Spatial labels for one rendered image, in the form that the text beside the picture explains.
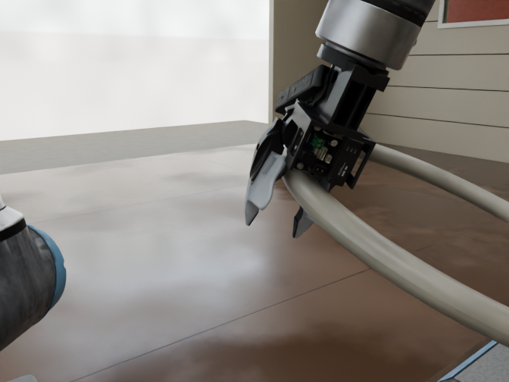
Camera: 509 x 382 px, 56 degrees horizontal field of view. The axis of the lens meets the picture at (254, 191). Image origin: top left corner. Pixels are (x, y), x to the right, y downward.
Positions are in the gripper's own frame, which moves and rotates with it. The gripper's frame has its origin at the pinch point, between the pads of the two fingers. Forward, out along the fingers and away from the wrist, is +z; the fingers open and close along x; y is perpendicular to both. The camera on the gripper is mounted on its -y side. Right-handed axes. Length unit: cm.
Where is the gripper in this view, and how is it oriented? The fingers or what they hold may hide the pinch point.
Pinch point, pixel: (274, 218)
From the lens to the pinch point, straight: 56.4
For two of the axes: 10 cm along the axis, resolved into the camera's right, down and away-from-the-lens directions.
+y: 1.5, 4.3, -8.9
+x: 9.2, 2.7, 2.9
